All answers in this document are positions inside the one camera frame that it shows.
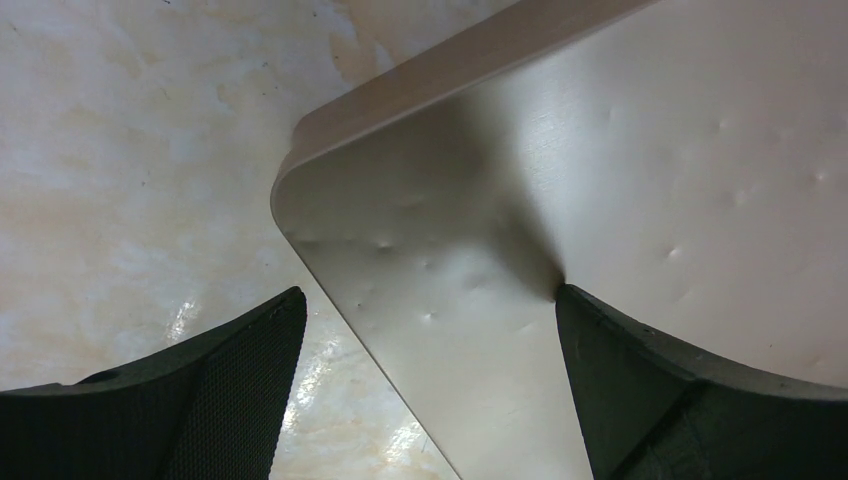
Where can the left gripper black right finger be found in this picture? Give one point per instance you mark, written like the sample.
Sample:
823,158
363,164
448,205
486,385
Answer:
652,406

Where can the brown box lid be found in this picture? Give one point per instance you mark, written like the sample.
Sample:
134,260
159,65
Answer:
684,162

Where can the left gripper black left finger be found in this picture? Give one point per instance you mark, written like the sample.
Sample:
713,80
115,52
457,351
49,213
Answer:
210,407

